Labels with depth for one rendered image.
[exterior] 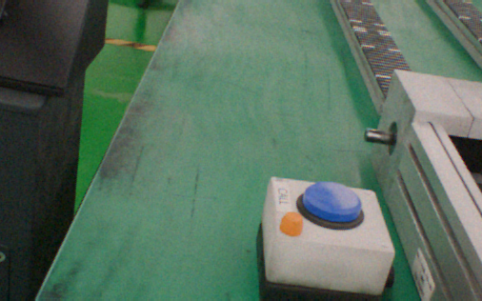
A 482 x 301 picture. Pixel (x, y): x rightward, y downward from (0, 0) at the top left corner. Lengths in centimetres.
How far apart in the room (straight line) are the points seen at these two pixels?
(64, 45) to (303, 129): 25
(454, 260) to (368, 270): 6
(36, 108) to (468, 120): 40
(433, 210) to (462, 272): 7
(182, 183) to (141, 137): 8
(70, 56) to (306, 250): 37
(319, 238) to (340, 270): 3
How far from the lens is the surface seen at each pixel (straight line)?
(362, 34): 100
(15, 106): 75
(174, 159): 67
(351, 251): 49
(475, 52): 113
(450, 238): 53
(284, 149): 72
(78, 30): 77
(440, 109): 64
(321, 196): 51
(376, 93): 88
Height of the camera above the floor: 110
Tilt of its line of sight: 27 degrees down
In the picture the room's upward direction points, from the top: 11 degrees clockwise
